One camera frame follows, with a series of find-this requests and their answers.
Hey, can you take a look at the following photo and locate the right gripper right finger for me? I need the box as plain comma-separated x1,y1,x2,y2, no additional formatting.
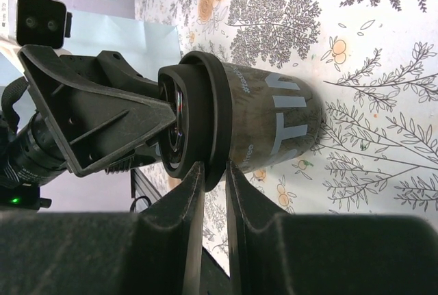
226,162,437,294

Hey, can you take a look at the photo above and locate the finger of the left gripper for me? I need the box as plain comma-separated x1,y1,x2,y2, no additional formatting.
60,51,159,97

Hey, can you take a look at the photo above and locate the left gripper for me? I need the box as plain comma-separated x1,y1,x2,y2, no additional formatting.
1,45,176,206

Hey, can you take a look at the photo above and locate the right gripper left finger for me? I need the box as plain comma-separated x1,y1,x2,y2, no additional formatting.
1,162,205,294

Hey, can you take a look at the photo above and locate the light blue paper bag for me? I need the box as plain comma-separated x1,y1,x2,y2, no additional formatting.
1,11,180,211

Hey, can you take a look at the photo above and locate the dark coffee cup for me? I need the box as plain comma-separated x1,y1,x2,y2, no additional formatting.
224,63,322,173

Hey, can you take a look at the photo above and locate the black coffee lid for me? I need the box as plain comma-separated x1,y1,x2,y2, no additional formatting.
158,51,232,192

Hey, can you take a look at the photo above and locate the floral table mat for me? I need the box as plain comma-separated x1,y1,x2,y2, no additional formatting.
133,0,438,272

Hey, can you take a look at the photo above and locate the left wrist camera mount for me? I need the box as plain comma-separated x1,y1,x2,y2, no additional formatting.
1,0,73,60

